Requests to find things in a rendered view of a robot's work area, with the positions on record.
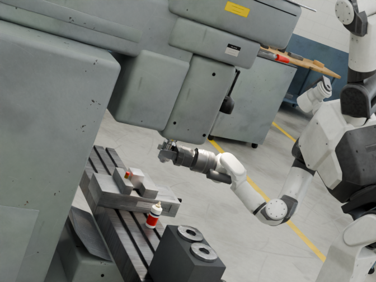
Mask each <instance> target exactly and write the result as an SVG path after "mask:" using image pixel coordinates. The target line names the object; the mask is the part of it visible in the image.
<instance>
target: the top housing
mask: <svg viewBox="0 0 376 282"><path fill-rule="evenodd" d="M168 8H169V11H170V12H171V13H173V14H176V15H179V16H182V17H185V18H188V19H191V20H194V21H197V22H200V23H202V24H206V25H209V26H212V27H215V28H217V29H220V30H223V31H226V32H230V33H232V34H235V35H238V36H241V37H245V38H247V39H250V40H253V41H256V42H259V43H262V44H265V45H268V46H271V47H273V48H277V49H285V48H286V46H287V44H288V42H289V40H290V38H291V35H292V33H293V31H294V29H295V27H296V24H297V22H298V20H299V18H300V16H301V13H302V9H301V7H300V6H299V5H296V4H294V3H291V2H288V1H286V0H168Z"/></svg>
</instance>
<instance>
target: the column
mask: <svg viewBox="0 0 376 282"><path fill-rule="evenodd" d="M120 70H121V67H120V64H119V63H118V62H117V61H116V59H115V58H114V57H113V56H112V55H111V54H110V53H109V51H108V50H107V49H103V48H99V47H97V46H93V45H89V44H85V43H82V42H79V41H75V40H72V39H68V38H65V37H61V36H58V35H54V34H50V33H47V32H43V31H40V30H36V29H32V28H29V27H26V26H22V25H18V24H16V23H12V22H8V21H5V20H0V282H44V280H45V277H46V274H47V272H48V269H49V266H50V263H51V260H52V258H53V255H54V252H55V249H56V247H57V244H58V241H59V239H60V235H61V233H62V230H63V227H64V225H65V221H66V219H67V216H68V213H69V211H70V208H71V206H72V202H73V200H74V197H75V194H76V192H77V189H78V186H79V183H80V180H81V178H82V175H83V172H84V169H85V167H86V164H87V161H88V158H89V156H90V153H91V150H92V147H93V144H94V142H95V139H96V136H97V133H98V130H99V128H100V125H101V122H102V119H103V117H104V114H105V111H106V109H107V106H108V103H109V101H110V97H111V95H112V92H113V89H114V87H115V83H116V81H117V78H118V76H119V73H120Z"/></svg>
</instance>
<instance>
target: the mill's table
mask: <svg viewBox="0 0 376 282"><path fill-rule="evenodd" d="M115 167H117V168H123V170H124V171H125V173H126V171H128V170H127V168H126V167H125V165H124V164H123V162H122V160H121V159H120V157H119V156H118V154H117V152H116V151H115V150H114V149H113V148H108V147H106V149H104V148H103V147H102V146H99V145H94V146H93V147H92V150H91V153H90V156H89V158H88V161H87V164H86V167H85V169H84V172H83V175H82V178H81V180H80V183H79V186H80V188H81V190H82V192H83V195H84V197H85V199H86V201H87V204H88V206H89V207H90V210H91V212H92V214H93V216H94V218H95V220H96V223H97V225H98V227H99V229H100V231H101V233H102V235H103V237H104V240H105V242H106V244H107V246H108V248H109V250H110V252H111V254H112V257H113V259H114V261H115V263H116V265H117V268H118V269H119V271H120V273H121V276H122V278H123V280H124V282H154V281H153V279H152V277H151V276H150V274H149V272H148V268H149V266H150V263H151V261H152V258H153V256H154V254H155V251H156V249H157V247H158V244H159V242H160V240H161V237H162V235H163V232H164V231H165V229H164V227H163V225H162V224H161V222H160V221H159V220H158V221H157V224H156V226H155V228H148V227H147V226H146V224H145V223H146V221H147V218H148V216H149V214H147V213H140V212H135V211H128V210H121V209H113V208H106V207H101V206H97V205H96V203H95V201H94V199H93V197H92V195H91V192H90V190H89V188H88V186H89V183H90V180H91V177H92V174H93V173H100V174H104V175H110V176H112V175H113V173H114V170H115Z"/></svg>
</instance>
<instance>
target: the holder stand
mask: <svg viewBox="0 0 376 282"><path fill-rule="evenodd" d="M225 269H226V266H225V264H224V263H223V262H222V261H221V259H220V258H219V257H218V255H217V253H216V252H215V251H214V250H213V249H212V248H211V246H210V245H209V244H208V242H207V241H206V239H205V238H204V236H203V234H202V233H201V232H200V231H199V230H198V229H197V228H194V227H191V226H189V225H180V226H179V225H166V228H165V230H164V232H163V235H162V237H161V240H160V242H159V244H158V247H157V249H156V251H155V254H154V256H153V258H152V261H151V263H150V266H149V268H148V272H149V274H150V276H151V277H152V279H153V281H154V282H220V280H221V278H222V276H223V274H224V271H225Z"/></svg>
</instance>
